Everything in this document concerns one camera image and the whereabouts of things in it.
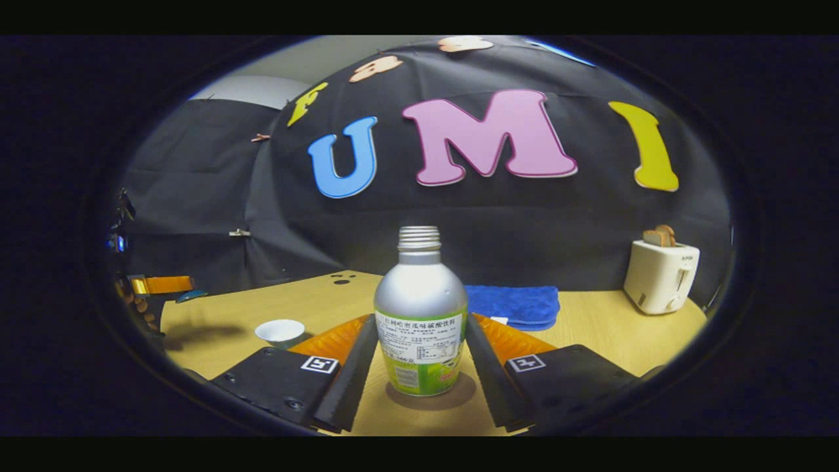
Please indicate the silver green water bottle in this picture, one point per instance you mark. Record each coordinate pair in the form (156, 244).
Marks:
(419, 301)

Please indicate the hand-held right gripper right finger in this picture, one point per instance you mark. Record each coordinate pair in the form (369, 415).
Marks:
(488, 387)

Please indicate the white toaster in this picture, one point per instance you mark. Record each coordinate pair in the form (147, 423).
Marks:
(659, 278)

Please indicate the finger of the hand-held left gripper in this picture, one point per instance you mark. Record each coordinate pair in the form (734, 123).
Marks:
(164, 284)

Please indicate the bread slice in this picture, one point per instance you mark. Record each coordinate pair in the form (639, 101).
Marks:
(659, 236)

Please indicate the blue teacup lid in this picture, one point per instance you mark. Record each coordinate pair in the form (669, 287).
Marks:
(192, 296)

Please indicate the blue folded towel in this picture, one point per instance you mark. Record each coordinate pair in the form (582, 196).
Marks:
(518, 307)

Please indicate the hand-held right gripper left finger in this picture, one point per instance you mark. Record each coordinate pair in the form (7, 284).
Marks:
(347, 387)

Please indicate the black backdrop cloth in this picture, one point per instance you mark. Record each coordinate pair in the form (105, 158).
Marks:
(524, 223)

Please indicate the blue ceramic teacup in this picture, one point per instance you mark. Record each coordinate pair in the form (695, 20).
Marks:
(280, 333)

